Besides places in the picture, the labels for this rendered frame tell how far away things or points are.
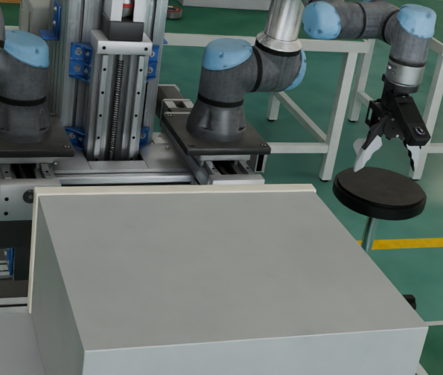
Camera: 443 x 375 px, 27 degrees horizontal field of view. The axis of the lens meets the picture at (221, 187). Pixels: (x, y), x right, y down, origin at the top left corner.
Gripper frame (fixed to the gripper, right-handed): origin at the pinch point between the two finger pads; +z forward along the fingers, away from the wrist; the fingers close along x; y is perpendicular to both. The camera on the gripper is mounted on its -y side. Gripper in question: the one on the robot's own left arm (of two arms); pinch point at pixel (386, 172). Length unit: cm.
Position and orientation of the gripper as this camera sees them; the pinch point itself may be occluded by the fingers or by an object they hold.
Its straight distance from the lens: 201.7
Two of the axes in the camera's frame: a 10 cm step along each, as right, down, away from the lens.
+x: -9.4, 0.2, -3.5
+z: -1.4, 8.9, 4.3
